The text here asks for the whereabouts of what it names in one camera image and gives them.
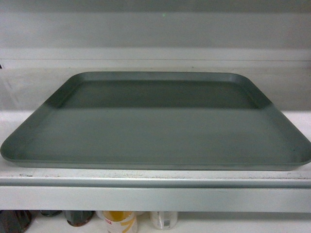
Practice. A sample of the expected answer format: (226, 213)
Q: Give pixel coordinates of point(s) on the grey silver serving tray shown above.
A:
(158, 120)

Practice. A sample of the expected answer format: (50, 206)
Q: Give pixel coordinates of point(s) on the yellow juice bottle right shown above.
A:
(164, 220)

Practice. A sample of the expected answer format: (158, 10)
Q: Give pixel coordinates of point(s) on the orange juice bottle front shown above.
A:
(120, 221)

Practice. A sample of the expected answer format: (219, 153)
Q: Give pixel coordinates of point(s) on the dark tea bottle labelled right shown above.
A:
(78, 218)

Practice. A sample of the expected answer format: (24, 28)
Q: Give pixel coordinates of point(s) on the dark tea bottle middle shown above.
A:
(50, 213)

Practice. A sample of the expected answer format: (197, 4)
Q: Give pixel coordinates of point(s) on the dark tea bottle front left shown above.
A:
(15, 221)

